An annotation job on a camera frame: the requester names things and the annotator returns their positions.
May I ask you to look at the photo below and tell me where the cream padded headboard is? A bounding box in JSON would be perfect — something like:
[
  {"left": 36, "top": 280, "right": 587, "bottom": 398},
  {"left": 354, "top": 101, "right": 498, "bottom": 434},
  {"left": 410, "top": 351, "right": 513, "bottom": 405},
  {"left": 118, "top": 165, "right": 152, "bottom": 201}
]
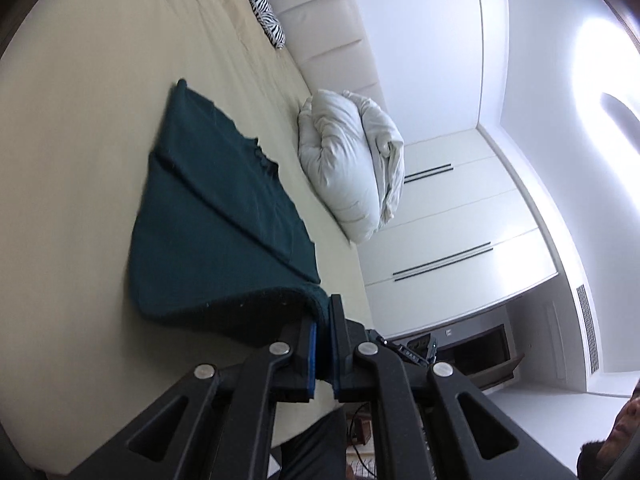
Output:
[{"left": 268, "top": 0, "right": 386, "bottom": 107}]

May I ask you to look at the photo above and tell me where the zebra print pillow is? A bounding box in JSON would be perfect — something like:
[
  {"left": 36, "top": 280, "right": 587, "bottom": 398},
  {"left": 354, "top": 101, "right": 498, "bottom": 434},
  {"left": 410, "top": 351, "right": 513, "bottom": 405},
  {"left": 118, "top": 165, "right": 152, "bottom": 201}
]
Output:
[{"left": 248, "top": 0, "right": 286, "bottom": 50}]

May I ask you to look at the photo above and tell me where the white folded duvet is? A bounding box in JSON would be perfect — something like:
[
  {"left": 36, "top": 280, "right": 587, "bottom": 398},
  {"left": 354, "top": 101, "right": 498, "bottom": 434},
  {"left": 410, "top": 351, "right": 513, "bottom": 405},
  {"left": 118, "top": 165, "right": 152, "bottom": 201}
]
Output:
[{"left": 298, "top": 89, "right": 406, "bottom": 245}]

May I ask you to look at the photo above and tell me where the white wardrobe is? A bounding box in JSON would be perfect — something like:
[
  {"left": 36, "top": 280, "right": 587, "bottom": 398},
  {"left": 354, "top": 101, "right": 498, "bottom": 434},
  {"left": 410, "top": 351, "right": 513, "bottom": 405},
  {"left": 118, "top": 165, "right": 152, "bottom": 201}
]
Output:
[{"left": 358, "top": 129, "right": 558, "bottom": 338}]

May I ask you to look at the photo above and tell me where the person's head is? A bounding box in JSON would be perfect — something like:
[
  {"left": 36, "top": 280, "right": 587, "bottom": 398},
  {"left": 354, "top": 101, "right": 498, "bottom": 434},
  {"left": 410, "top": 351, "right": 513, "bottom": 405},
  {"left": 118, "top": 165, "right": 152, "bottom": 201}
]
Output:
[{"left": 576, "top": 385, "right": 639, "bottom": 479}]

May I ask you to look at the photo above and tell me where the dark green knit sweater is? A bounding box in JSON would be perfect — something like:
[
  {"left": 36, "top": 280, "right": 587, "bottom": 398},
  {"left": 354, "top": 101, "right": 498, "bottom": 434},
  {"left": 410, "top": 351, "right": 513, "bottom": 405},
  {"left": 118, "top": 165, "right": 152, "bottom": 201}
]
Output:
[{"left": 128, "top": 80, "right": 329, "bottom": 347}]

